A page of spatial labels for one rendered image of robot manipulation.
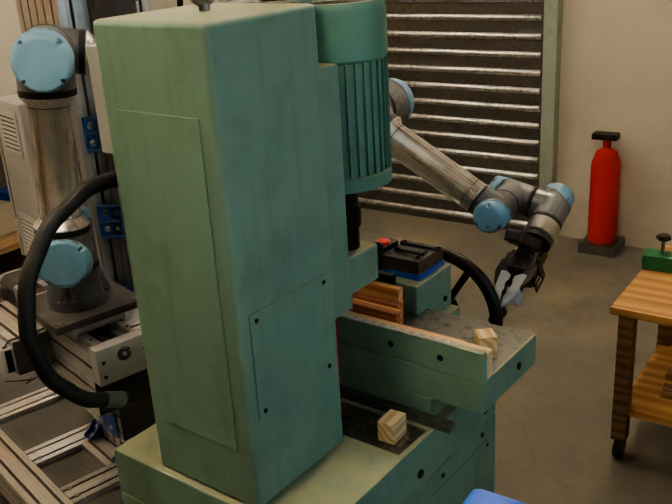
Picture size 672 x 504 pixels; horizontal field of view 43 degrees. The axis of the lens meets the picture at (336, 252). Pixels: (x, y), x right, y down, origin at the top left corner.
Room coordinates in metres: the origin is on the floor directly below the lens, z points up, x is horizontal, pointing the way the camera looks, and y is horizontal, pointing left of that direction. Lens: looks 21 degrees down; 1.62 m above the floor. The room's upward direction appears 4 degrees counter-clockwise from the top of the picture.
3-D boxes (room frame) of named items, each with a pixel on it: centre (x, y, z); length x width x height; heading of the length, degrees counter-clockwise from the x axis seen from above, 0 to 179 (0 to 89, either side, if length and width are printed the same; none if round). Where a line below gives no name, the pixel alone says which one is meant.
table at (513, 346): (1.52, -0.09, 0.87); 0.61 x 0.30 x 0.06; 52
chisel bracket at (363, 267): (1.42, -0.01, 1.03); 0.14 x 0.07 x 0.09; 142
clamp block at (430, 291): (1.59, -0.14, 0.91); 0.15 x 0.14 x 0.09; 52
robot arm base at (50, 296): (1.87, 0.62, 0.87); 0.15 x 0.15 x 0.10
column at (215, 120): (1.21, 0.16, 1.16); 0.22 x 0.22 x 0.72; 52
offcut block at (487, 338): (1.32, -0.25, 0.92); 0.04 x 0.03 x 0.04; 5
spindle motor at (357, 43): (1.44, -0.02, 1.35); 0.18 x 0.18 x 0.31
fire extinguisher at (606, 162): (3.99, -1.35, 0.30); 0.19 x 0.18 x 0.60; 145
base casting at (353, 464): (1.34, 0.06, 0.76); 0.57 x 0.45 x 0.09; 142
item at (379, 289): (1.52, -0.03, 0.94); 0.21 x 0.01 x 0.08; 52
